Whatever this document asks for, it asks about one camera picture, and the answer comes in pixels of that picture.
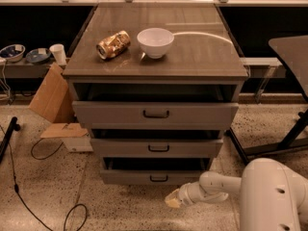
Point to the flat cardboard piece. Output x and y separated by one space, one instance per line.
64 130

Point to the grey top drawer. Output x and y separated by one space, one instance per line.
155 115

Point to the dark round table top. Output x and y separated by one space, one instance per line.
292 52

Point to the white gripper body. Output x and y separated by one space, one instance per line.
185 195

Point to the white box on floor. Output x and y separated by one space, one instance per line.
77 144

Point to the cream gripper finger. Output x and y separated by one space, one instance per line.
174 194
172 202

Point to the grey drawer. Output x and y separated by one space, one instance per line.
152 171
155 115
147 148

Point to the blue bowl on shelf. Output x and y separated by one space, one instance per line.
38 56

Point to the leaning cardboard sheet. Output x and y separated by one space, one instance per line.
52 100

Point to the grey drawer cabinet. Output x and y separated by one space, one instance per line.
201 66

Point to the black bar left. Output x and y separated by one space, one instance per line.
13 126

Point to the white paper cup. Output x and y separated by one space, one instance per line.
58 52

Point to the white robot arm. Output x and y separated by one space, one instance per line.
272 196

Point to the grey bottom drawer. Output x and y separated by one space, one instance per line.
152 171

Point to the grey low shelf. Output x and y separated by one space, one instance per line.
24 70

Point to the crushed gold soda can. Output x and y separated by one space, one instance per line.
114 45

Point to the grey middle drawer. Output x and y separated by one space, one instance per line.
147 148

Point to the white bowl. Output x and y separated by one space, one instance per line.
155 42

